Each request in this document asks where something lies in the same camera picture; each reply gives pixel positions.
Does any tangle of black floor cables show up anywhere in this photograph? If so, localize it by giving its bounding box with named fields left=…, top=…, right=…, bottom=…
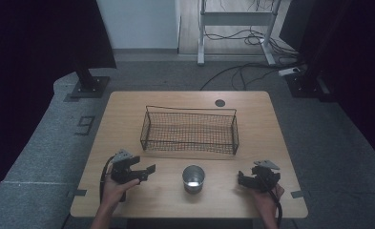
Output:
left=203, top=26, right=301, bottom=60

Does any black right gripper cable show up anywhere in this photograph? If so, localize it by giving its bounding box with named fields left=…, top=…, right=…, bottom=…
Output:
left=263, top=177, right=283, bottom=228

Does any person's left hand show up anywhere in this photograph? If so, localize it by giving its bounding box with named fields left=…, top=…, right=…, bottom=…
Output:
left=103, top=177, right=141, bottom=208

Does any black wire mesh basket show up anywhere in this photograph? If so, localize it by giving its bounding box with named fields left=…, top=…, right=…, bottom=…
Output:
left=139, top=105, right=240, bottom=156

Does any metal cup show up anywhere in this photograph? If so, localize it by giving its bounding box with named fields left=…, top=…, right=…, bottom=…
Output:
left=181, top=164, right=206, bottom=195

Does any black stand with base plate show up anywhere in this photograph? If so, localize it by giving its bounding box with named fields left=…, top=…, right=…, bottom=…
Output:
left=70, top=58, right=111, bottom=99
left=284, top=47, right=337, bottom=103

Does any white power strip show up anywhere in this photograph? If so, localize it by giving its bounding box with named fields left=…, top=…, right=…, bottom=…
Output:
left=277, top=66, right=302, bottom=77

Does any long black floor cable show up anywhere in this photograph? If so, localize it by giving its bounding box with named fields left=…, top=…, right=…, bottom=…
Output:
left=199, top=61, right=303, bottom=92

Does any white metal desk frame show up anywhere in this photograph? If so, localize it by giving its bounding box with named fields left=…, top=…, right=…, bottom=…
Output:
left=197, top=0, right=282, bottom=67

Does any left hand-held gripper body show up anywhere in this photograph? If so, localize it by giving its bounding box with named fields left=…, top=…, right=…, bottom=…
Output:
left=110, top=149, right=141, bottom=185

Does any dark curtain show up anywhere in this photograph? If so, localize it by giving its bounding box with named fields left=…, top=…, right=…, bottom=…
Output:
left=279, top=0, right=375, bottom=170
left=0, top=0, right=117, bottom=212

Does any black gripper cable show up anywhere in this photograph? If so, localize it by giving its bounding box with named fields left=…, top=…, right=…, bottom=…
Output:
left=263, top=177, right=283, bottom=228
left=99, top=156, right=115, bottom=203

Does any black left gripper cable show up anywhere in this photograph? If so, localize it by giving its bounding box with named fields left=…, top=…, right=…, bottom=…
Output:
left=99, top=156, right=115, bottom=203

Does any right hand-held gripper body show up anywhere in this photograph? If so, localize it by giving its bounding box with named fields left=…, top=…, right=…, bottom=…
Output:
left=251, top=159, right=281, bottom=194

